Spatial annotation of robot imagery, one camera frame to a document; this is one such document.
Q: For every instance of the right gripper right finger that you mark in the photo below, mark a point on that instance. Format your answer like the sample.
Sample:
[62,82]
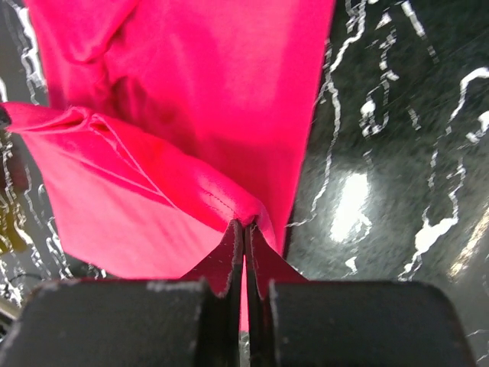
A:
[297,322]

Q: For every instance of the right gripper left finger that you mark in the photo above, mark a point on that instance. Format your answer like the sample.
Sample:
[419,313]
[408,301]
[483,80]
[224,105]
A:
[191,321]

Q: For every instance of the magenta pink t shirt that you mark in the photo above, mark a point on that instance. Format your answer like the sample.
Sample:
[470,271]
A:
[169,119]

